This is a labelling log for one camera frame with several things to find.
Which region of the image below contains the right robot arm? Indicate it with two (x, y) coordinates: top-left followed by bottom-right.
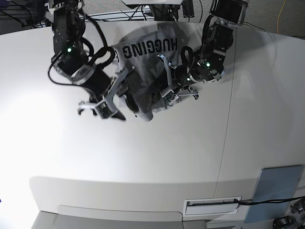
(49, 0), (153, 122)

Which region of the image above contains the black device bottom right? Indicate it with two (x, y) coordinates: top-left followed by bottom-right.
(273, 216), (295, 229)

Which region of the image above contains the grey T-shirt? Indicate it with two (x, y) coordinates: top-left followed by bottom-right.
(112, 23), (185, 122)

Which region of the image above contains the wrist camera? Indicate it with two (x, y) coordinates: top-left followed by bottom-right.
(161, 88), (179, 105)
(93, 99), (118, 119)

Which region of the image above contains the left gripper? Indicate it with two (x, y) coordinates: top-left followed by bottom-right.
(148, 53), (199, 100)

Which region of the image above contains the black cable on table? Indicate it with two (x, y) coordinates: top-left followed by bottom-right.
(234, 197), (305, 206)

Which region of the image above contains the blue-grey flat panel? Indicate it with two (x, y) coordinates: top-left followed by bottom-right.
(244, 165), (304, 224)

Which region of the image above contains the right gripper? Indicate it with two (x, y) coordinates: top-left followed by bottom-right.
(77, 67), (153, 121)

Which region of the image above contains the white cable grommet plate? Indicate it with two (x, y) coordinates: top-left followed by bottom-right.
(183, 196), (242, 217)

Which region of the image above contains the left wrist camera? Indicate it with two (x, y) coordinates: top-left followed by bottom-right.
(161, 88), (179, 105)

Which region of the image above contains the yellow cable on floor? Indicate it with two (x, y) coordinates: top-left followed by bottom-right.
(276, 0), (286, 34)

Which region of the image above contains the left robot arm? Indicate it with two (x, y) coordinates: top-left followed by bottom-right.
(155, 0), (248, 104)

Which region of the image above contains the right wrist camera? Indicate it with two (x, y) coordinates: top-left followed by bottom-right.
(93, 99), (118, 119)

